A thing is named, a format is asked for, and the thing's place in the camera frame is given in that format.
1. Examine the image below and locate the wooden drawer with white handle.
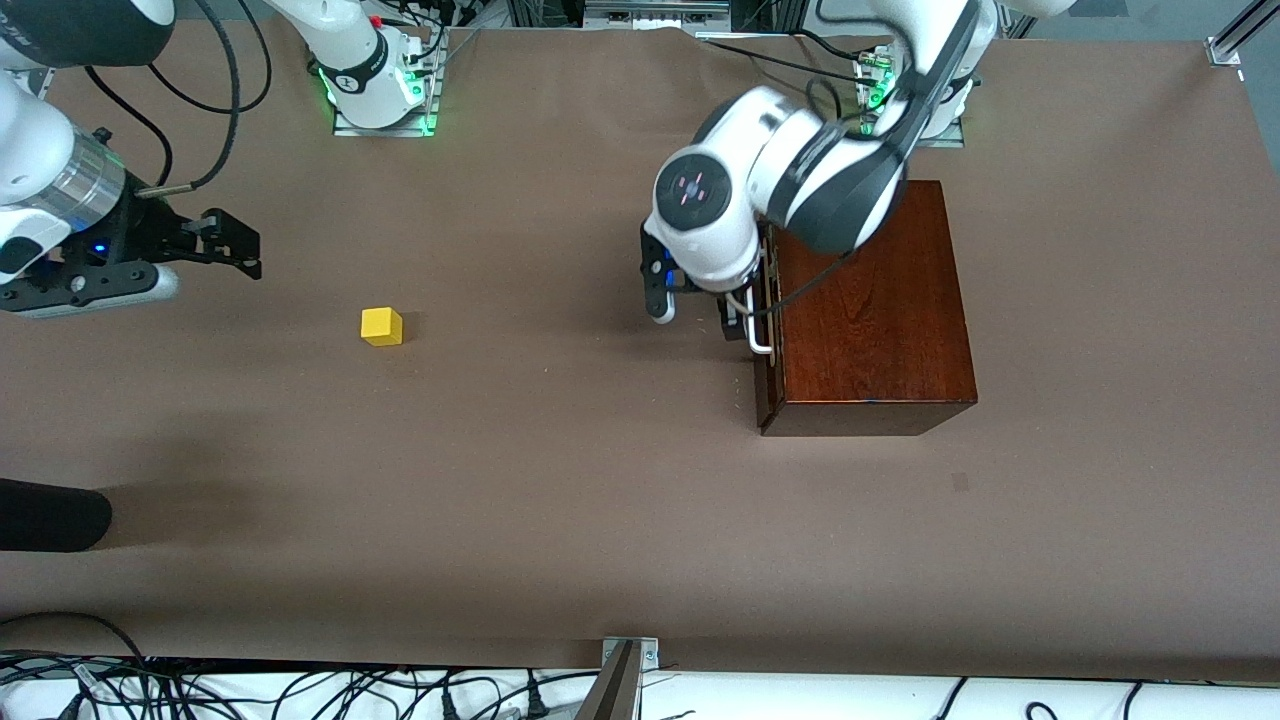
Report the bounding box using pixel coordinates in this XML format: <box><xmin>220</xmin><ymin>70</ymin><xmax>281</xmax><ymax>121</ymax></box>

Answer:
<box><xmin>728</xmin><ymin>225</ymin><xmax>783</xmax><ymax>406</ymax></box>

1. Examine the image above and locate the dark wooden drawer cabinet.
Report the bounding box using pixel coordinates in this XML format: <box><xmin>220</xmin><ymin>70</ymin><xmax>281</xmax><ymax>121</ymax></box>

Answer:
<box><xmin>757</xmin><ymin>180</ymin><xmax>979</xmax><ymax>438</ymax></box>

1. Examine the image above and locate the brown paper table cover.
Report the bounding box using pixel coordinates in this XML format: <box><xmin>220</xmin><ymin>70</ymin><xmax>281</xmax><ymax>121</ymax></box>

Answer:
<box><xmin>0</xmin><ymin>20</ymin><xmax>1280</xmax><ymax>683</ymax></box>

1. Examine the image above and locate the black cylinder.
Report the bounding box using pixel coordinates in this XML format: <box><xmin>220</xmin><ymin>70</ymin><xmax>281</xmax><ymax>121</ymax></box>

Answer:
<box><xmin>0</xmin><ymin>478</ymin><xmax>113</xmax><ymax>553</ymax></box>

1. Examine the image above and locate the grey rack device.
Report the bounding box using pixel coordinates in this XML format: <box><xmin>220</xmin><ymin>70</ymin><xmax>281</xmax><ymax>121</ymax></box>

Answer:
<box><xmin>583</xmin><ymin>0</ymin><xmax>731</xmax><ymax>31</ymax></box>

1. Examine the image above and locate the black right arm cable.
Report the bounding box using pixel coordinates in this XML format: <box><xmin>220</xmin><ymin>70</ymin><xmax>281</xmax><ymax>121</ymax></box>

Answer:
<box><xmin>135</xmin><ymin>0</ymin><xmax>243</xmax><ymax>196</ymax></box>
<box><xmin>150</xmin><ymin>0</ymin><xmax>273</xmax><ymax>114</ymax></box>
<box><xmin>85</xmin><ymin>68</ymin><xmax>176</xmax><ymax>191</ymax></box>

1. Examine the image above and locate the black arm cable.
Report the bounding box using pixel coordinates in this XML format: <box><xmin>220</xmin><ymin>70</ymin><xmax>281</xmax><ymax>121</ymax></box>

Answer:
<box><xmin>85</xmin><ymin>68</ymin><xmax>176</xmax><ymax>191</ymax></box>
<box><xmin>770</xmin><ymin>78</ymin><xmax>871</xmax><ymax>316</ymax></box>
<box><xmin>150</xmin><ymin>0</ymin><xmax>273</xmax><ymax>114</ymax></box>
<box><xmin>135</xmin><ymin>0</ymin><xmax>243</xmax><ymax>196</ymax></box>

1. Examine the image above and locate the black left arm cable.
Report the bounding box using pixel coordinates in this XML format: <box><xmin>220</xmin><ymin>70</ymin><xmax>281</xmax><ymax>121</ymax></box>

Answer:
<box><xmin>770</xmin><ymin>78</ymin><xmax>871</xmax><ymax>316</ymax></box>

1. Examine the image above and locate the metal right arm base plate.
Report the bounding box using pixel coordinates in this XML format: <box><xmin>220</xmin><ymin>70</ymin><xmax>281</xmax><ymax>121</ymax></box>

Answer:
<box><xmin>333</xmin><ymin>28</ymin><xmax>442</xmax><ymax>138</ymax></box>

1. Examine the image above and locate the black table cable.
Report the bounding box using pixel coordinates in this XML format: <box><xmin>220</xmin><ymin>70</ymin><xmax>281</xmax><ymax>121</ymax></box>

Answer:
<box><xmin>795</xmin><ymin>28</ymin><xmax>876</xmax><ymax>63</ymax></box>
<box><xmin>700</xmin><ymin>38</ymin><xmax>881</xmax><ymax>86</ymax></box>

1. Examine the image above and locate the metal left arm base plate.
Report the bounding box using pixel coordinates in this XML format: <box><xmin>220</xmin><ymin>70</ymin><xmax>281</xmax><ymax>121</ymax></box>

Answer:
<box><xmin>860</xmin><ymin>48</ymin><xmax>967</xmax><ymax>149</ymax></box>

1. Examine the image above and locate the grey base cable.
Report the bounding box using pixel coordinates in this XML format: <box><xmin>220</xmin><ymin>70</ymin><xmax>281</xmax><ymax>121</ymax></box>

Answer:
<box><xmin>410</xmin><ymin>28</ymin><xmax>481</xmax><ymax>81</ymax></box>

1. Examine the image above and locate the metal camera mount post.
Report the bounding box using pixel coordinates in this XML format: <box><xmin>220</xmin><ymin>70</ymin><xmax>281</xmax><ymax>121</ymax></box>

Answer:
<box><xmin>575</xmin><ymin>637</ymin><xmax>661</xmax><ymax>720</ymax></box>

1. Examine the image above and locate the aluminium frame profile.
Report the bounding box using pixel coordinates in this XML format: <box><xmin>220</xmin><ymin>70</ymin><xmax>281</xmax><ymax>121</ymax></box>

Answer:
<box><xmin>1207</xmin><ymin>0</ymin><xmax>1280</xmax><ymax>67</ymax></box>

